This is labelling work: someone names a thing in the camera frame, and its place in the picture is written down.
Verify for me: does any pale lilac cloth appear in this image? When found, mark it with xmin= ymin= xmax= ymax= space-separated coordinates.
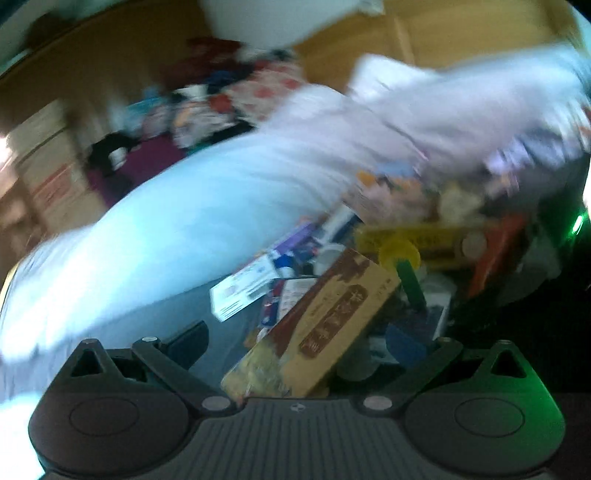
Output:
xmin=346 ymin=44 xmax=591 ymax=174

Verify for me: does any colourful printed cloth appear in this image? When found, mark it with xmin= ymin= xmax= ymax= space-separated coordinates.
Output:
xmin=342 ymin=168 xmax=444 ymax=228

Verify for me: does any maroon cloth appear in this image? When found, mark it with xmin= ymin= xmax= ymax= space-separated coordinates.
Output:
xmin=88 ymin=136 xmax=188 ymax=208

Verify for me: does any white purple box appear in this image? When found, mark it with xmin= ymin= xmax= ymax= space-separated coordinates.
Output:
xmin=210 ymin=254 xmax=280 ymax=323

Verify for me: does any white cloth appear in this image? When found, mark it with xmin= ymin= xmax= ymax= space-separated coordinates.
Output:
xmin=201 ymin=0 xmax=385 ymax=51

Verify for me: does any green stick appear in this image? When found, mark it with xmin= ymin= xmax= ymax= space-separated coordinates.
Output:
xmin=396 ymin=260 xmax=428 ymax=311

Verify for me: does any orange red packet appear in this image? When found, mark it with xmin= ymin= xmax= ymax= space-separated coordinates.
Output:
xmin=466 ymin=213 xmax=528 ymax=301

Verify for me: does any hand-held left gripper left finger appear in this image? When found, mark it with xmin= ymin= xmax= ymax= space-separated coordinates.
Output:
xmin=69 ymin=322 xmax=232 ymax=416

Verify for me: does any black garment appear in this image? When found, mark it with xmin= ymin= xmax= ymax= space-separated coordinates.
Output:
xmin=87 ymin=133 xmax=141 ymax=178

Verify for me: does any white blue packet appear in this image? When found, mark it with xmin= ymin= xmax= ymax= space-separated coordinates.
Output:
xmin=260 ymin=276 xmax=319 ymax=329

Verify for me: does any pile of clothes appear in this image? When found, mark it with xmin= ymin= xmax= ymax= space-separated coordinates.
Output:
xmin=139 ymin=37 xmax=308 ymax=151

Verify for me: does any long yellow box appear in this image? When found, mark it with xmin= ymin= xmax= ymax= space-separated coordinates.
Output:
xmin=355 ymin=225 xmax=491 ymax=273

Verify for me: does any round yellow lid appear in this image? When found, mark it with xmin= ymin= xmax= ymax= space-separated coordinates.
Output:
xmin=379 ymin=237 xmax=422 ymax=269

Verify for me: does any light blue blanket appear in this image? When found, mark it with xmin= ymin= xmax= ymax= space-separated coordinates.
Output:
xmin=0 ymin=85 xmax=370 ymax=402

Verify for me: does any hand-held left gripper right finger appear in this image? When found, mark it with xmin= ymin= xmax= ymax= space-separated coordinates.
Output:
xmin=355 ymin=323 xmax=532 ymax=415

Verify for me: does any large red-printed cardboard box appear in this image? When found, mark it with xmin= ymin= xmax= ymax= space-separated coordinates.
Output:
xmin=11 ymin=99 xmax=100 ymax=224

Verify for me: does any brown cardboard box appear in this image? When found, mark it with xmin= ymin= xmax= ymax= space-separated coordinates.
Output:
xmin=222 ymin=248 xmax=402 ymax=398

